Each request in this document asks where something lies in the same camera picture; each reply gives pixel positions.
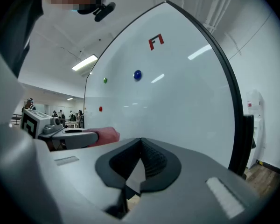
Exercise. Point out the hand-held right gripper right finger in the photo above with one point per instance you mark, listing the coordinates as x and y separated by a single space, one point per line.
191 195

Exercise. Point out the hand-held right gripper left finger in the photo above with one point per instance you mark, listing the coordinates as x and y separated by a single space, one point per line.
84 169

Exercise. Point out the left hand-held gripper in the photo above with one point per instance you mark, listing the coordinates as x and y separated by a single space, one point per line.
35 122

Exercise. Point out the pink cloth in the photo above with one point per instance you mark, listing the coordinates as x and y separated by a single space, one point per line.
107 135

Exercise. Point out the whiteboard with black frame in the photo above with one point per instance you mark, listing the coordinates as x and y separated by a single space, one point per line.
177 106

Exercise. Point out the white table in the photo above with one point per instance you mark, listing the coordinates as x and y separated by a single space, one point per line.
72 123

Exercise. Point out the green round magnet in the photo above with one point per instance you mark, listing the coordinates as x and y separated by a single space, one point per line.
105 80

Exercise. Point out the long ceiling light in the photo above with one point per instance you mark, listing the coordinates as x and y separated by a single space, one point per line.
84 62

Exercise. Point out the blue round magnet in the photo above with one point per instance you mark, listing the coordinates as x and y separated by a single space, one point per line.
137 75

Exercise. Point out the person's white sleeve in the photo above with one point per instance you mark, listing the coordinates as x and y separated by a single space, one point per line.
4 90

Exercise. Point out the white water dispenser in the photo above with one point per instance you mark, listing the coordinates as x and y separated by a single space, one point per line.
255 125

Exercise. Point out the red and black square sticker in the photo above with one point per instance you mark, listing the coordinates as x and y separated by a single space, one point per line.
156 41

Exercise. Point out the person's dark vest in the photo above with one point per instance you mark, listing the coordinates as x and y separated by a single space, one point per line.
14 27

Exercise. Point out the white ceiling pipes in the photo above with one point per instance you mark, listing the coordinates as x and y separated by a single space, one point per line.
218 6

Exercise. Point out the black head camera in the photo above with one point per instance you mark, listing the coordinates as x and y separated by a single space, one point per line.
103 11

